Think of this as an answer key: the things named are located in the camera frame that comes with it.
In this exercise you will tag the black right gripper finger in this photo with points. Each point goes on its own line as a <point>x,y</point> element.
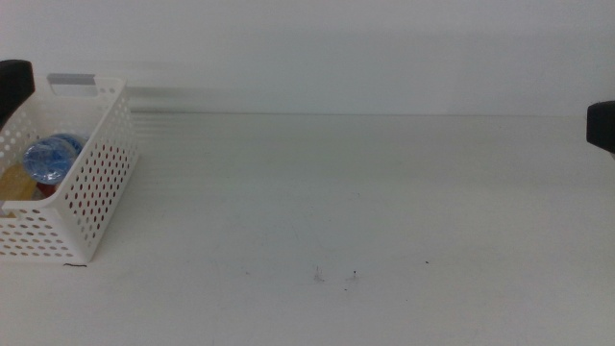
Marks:
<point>603,127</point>

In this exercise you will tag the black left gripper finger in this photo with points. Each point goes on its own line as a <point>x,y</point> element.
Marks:
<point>14,86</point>

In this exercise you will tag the small water bottle blue cap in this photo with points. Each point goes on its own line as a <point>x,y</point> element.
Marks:
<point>48,161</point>

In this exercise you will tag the yellow tea bottle green label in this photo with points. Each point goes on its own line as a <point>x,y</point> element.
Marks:
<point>17,185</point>

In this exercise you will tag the red soda can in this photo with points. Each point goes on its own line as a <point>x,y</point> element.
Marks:
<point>46,189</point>

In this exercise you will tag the white perforated plastic basket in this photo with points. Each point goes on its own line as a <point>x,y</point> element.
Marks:
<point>101,163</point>

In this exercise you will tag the short black thread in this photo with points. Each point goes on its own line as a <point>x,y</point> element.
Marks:
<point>75,264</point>

